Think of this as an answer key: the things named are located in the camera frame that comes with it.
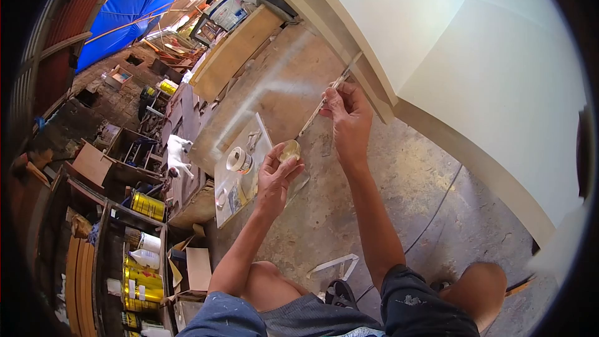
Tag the white plastic bottle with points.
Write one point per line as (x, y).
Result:
(146, 258)

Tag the person's body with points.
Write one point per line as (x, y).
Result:
(290, 320)

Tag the cardboard piece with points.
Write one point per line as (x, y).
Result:
(199, 269)

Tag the large white cabinet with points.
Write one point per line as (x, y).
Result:
(468, 79)

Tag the person's right hand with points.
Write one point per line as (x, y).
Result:
(352, 121)

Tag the small clear round lid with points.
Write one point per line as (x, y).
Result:
(221, 196)

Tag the glass sheet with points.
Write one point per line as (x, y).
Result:
(241, 187)

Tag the wooden shelf with cans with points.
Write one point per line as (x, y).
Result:
(110, 267)

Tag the small clear cup yellow liquid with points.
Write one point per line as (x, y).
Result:
(290, 150)

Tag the person's left thumb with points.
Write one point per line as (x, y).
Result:
(291, 167)

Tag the person's legs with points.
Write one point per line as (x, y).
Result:
(472, 288)

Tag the orange wooden strip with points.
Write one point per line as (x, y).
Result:
(520, 286)

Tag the plywood board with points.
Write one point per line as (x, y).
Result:
(234, 54)

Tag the glass jar with white rim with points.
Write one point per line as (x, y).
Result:
(239, 160)

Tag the white plastic bucket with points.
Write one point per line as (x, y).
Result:
(227, 11)

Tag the thin wooden brush stick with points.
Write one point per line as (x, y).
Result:
(310, 122)

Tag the white cat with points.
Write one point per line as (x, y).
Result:
(178, 152)

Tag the small wooden tray box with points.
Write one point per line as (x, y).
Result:
(118, 76)

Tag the open wooden crate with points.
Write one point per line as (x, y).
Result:
(135, 154)

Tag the white paper strip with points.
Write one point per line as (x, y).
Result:
(327, 265)

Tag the group of yellow tin cans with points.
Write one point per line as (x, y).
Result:
(142, 285)

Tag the person's right thumb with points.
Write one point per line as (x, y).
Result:
(335, 99)

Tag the person's left hand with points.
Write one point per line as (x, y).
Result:
(271, 187)

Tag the person's left fingers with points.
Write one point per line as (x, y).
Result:
(271, 157)

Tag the yellow tin can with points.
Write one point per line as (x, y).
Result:
(167, 86)
(147, 206)

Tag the blue tarp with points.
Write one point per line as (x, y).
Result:
(121, 14)

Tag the person's right fingers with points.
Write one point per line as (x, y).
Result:
(327, 111)

